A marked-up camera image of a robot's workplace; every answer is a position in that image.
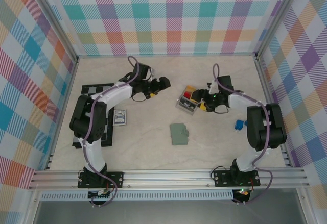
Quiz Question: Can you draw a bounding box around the aluminium left frame post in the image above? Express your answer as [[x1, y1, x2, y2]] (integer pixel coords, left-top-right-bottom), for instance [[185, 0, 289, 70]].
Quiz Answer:
[[30, 0, 80, 61]]

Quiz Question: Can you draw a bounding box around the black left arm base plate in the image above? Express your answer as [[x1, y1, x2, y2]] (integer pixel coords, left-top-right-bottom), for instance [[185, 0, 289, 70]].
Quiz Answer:
[[78, 170, 125, 189]]

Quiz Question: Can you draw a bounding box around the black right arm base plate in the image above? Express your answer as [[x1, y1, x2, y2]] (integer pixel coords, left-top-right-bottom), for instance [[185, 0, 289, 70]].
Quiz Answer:
[[214, 169, 260, 188]]

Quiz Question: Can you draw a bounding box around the aluminium right frame post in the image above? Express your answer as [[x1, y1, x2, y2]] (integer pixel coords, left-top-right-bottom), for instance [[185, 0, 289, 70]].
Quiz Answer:
[[254, 0, 306, 60]]

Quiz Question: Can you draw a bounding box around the dark patterned card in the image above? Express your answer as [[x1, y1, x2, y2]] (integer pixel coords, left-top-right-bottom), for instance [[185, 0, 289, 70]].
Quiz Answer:
[[178, 100, 196, 110]]

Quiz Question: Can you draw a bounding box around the aluminium right floor rail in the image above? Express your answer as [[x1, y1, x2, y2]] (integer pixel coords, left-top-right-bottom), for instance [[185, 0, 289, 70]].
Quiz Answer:
[[255, 57, 292, 168]]

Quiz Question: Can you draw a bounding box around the blue playing card deck box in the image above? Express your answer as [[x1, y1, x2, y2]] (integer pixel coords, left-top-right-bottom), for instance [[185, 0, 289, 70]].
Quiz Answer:
[[112, 109, 128, 127]]

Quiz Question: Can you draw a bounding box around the aluminium frame post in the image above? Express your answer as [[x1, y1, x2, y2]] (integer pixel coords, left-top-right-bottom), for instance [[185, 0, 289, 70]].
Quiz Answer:
[[254, 0, 306, 60], [30, 0, 80, 61]]

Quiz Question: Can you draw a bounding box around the aluminium floor rail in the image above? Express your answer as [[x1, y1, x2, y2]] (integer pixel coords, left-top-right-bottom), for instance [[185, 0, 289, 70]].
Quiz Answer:
[[45, 57, 80, 170], [255, 57, 292, 168], [76, 52, 259, 59]]

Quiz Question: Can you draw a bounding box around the white slotted cable duct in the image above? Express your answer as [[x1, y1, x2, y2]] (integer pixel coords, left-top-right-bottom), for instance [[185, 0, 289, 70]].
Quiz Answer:
[[40, 191, 235, 202]]

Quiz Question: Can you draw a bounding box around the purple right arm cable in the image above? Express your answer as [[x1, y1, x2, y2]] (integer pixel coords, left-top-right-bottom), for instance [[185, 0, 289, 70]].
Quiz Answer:
[[212, 63, 273, 206]]

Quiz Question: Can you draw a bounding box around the small blue white object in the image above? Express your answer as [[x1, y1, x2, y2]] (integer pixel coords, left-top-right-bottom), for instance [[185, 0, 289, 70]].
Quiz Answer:
[[234, 118, 248, 133]]

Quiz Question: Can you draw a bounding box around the aluminium left floor rail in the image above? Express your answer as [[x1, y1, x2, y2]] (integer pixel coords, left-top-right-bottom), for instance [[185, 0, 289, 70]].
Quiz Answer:
[[45, 57, 80, 170]]

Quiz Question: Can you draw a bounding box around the aluminium back floor rail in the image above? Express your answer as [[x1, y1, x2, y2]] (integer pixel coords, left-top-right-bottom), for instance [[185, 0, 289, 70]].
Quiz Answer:
[[76, 52, 259, 59]]

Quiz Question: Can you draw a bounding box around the aluminium front mounting rail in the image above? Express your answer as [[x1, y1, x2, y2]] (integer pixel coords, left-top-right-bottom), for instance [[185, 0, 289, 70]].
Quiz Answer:
[[28, 167, 311, 191]]

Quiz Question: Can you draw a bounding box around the black grey folding chessboard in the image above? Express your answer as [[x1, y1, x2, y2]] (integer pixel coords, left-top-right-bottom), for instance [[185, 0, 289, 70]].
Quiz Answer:
[[72, 82, 115, 147]]

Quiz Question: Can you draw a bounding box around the green leather card holder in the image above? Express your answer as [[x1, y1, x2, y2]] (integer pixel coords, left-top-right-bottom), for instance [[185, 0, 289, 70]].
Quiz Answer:
[[170, 122, 190, 147]]

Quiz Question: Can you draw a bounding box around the clear plastic card box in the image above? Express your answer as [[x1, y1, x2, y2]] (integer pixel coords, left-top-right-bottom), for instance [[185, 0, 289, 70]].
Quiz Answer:
[[175, 85, 199, 116]]

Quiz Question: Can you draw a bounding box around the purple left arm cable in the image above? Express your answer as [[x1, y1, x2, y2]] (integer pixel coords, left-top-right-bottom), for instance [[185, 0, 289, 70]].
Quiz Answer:
[[82, 55, 144, 208]]

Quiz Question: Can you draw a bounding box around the small circuit board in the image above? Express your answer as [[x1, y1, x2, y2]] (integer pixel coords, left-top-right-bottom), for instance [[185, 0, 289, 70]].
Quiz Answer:
[[236, 187, 252, 197], [88, 189, 113, 200]]

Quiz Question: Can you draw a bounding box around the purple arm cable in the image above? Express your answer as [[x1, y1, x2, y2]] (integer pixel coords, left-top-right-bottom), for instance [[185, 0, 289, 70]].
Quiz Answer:
[[82, 55, 144, 208], [212, 63, 273, 206]]

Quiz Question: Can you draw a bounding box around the thin black cable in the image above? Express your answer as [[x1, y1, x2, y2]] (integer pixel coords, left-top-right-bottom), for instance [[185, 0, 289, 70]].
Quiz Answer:
[[131, 93, 151, 103], [212, 105, 229, 114]]

